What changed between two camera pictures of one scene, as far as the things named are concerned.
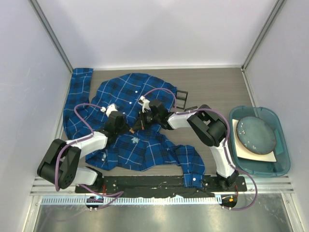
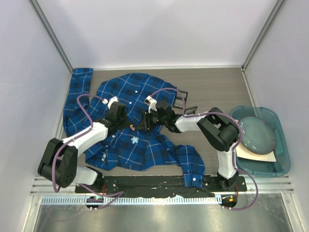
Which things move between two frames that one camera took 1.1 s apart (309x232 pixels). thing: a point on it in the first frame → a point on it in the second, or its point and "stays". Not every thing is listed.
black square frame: x=175 y=104 stays
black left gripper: x=126 y=127 → x=126 y=124
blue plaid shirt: x=150 y=149 stays
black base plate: x=165 y=184 stays
